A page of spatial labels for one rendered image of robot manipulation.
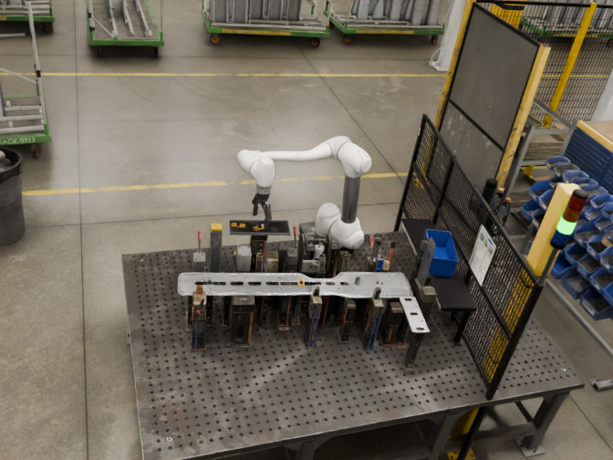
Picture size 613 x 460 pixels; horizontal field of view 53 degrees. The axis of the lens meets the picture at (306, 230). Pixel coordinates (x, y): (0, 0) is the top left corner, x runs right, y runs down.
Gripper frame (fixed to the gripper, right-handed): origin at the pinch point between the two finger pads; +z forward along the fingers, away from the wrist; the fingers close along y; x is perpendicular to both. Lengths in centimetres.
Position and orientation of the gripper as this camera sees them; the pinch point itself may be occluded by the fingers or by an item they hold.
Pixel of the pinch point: (260, 219)
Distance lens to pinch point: 373.0
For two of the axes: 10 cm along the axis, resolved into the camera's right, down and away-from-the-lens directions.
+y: 5.4, 5.4, -6.4
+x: 8.3, -2.4, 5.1
